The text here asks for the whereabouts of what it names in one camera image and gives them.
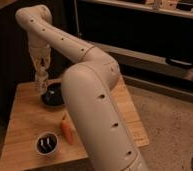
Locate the wooden table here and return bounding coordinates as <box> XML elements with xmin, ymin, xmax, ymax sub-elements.
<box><xmin>0</xmin><ymin>74</ymin><xmax>150</xmax><ymax>171</ymax></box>

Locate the wooden bench rail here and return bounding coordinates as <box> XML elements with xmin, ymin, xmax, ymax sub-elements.
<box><xmin>94</xmin><ymin>42</ymin><xmax>193</xmax><ymax>81</ymax></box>

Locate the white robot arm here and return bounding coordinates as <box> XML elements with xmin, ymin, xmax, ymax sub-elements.
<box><xmin>15</xmin><ymin>5</ymin><xmax>149</xmax><ymax>171</ymax></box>

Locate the white cup with black interior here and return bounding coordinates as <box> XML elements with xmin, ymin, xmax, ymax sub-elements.
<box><xmin>35</xmin><ymin>132</ymin><xmax>58</xmax><ymax>156</ymax></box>

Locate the metal pole stand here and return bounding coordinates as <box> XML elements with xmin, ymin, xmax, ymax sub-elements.
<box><xmin>73</xmin><ymin>0</ymin><xmax>82</xmax><ymax>38</ymax></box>

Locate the small white bottle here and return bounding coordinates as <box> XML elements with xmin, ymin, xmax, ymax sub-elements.
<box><xmin>35</xmin><ymin>74</ymin><xmax>48</xmax><ymax>94</ymax></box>

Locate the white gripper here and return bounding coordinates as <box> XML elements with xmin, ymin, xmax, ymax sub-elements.
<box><xmin>29</xmin><ymin>46</ymin><xmax>51</xmax><ymax>77</ymax></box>

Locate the upper shelf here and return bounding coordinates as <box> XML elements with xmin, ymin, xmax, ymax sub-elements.
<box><xmin>80</xmin><ymin>0</ymin><xmax>193</xmax><ymax>19</ymax></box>

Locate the black ceramic bowl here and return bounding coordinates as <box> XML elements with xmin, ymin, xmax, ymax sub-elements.
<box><xmin>41</xmin><ymin>83</ymin><xmax>64</xmax><ymax>107</ymax></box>

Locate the orange toy carrot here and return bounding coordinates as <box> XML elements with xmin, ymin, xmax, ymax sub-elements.
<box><xmin>60</xmin><ymin>115</ymin><xmax>73</xmax><ymax>145</ymax></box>

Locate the black handle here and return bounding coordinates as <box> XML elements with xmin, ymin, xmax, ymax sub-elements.
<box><xmin>165</xmin><ymin>58</ymin><xmax>193</xmax><ymax>70</ymax></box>

